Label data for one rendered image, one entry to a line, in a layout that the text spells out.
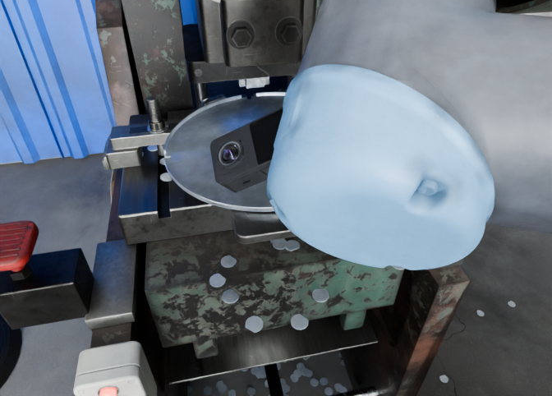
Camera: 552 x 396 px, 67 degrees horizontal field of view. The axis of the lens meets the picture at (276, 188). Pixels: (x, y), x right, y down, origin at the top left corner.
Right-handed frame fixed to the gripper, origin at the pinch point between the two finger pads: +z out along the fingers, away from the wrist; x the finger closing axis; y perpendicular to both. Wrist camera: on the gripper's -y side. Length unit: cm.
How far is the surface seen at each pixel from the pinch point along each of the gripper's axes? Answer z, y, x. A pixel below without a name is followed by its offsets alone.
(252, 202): 2.3, -4.1, 2.1
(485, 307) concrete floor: 83, 72, -11
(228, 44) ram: -4.8, -3.8, 20.2
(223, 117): 11.2, -4.5, 21.3
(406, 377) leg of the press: 39.0, 22.1, -21.9
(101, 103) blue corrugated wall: 108, -44, 106
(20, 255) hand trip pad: 4.5, -30.3, 1.2
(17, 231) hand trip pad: 6.2, -31.5, 5.0
